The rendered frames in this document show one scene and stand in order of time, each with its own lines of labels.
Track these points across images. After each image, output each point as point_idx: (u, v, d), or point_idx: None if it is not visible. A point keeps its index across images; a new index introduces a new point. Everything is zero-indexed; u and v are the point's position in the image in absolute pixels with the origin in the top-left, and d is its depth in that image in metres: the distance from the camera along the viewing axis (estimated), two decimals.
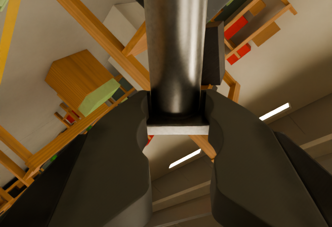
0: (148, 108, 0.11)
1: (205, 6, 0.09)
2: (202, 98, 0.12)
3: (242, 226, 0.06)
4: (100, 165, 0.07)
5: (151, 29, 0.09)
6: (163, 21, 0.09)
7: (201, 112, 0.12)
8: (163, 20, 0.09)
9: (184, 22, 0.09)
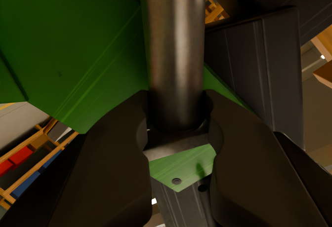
0: (148, 108, 0.11)
1: (204, 14, 0.09)
2: (202, 98, 0.12)
3: (242, 226, 0.06)
4: (100, 165, 0.07)
5: (159, 40, 0.09)
6: (174, 29, 0.08)
7: (206, 120, 0.12)
8: (174, 28, 0.08)
9: (193, 28, 0.09)
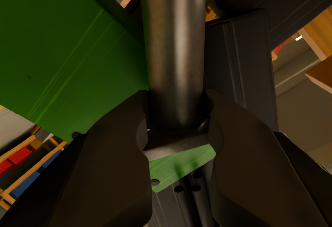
0: (148, 108, 0.11)
1: (204, 14, 0.09)
2: (202, 98, 0.12)
3: (242, 226, 0.06)
4: (100, 165, 0.07)
5: (159, 40, 0.09)
6: (174, 29, 0.08)
7: (206, 120, 0.12)
8: (174, 28, 0.08)
9: (193, 28, 0.09)
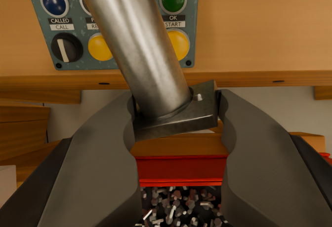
0: (134, 109, 0.11)
1: None
2: (217, 98, 0.12)
3: None
4: (86, 168, 0.07)
5: (101, 33, 0.09)
6: (102, 20, 0.08)
7: (190, 106, 0.10)
8: (101, 19, 0.08)
9: (119, 14, 0.08)
